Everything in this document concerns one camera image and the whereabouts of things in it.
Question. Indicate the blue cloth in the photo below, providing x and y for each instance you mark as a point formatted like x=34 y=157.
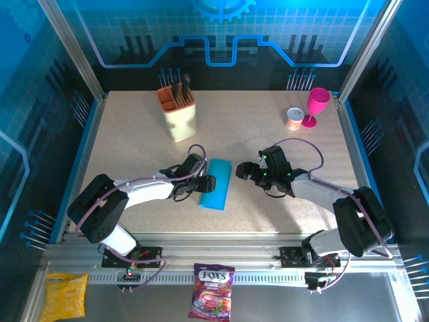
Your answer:
x=216 y=188

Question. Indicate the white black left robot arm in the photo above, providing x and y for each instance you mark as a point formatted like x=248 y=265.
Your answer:
x=147 y=192

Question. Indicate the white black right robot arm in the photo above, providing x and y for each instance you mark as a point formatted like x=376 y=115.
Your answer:
x=311 y=189

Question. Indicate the beige orange utensil holder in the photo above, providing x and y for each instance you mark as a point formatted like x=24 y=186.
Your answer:
x=179 y=124

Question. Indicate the orange white can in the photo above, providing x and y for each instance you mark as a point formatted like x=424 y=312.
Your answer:
x=295 y=119

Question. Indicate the pink plastic goblet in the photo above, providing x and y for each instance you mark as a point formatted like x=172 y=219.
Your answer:
x=316 y=99

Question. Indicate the purple candy bag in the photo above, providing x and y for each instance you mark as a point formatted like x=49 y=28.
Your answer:
x=211 y=292

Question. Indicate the small black circuit board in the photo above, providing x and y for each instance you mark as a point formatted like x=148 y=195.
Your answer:
x=129 y=277
x=315 y=280

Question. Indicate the yellow snack bag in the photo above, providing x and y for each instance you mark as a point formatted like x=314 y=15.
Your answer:
x=63 y=296

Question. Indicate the aluminium frame rail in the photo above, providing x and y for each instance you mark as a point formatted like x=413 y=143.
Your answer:
x=218 y=250

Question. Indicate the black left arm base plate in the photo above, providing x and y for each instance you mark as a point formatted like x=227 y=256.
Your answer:
x=152 y=256

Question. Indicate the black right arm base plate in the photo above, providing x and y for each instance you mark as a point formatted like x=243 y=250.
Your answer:
x=290 y=256

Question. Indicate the aluminium frame post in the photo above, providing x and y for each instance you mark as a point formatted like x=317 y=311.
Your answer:
x=368 y=50
x=72 y=50

